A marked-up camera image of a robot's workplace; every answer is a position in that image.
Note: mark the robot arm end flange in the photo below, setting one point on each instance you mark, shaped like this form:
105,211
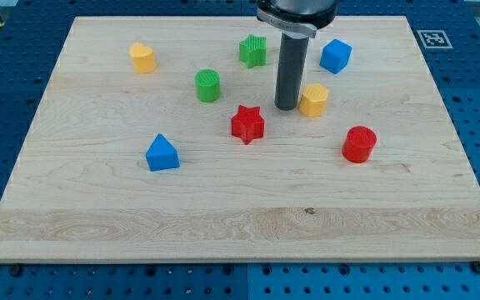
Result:
297,18

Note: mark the red star block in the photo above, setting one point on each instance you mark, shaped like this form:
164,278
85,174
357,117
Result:
248,124

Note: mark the green star block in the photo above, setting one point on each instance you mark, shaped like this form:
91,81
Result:
253,51

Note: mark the green cylinder block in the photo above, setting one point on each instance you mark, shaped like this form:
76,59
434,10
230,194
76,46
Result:
207,83

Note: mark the blue triangle block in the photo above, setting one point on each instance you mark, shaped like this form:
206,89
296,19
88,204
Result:
161,155

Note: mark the light wooden board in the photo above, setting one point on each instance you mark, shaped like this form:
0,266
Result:
81,190

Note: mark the yellow hexagon block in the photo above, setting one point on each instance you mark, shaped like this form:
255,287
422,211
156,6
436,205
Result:
313,100

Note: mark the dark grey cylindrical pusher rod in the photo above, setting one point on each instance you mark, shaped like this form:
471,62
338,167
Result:
291,61

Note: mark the red cylinder block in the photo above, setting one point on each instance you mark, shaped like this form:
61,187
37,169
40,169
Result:
359,144

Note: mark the yellow heart block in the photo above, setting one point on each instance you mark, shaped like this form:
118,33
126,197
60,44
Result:
143,58

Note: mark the blue cube block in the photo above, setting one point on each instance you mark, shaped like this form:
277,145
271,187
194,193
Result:
335,56

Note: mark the white fiducial marker tag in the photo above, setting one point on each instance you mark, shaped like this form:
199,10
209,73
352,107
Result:
434,39

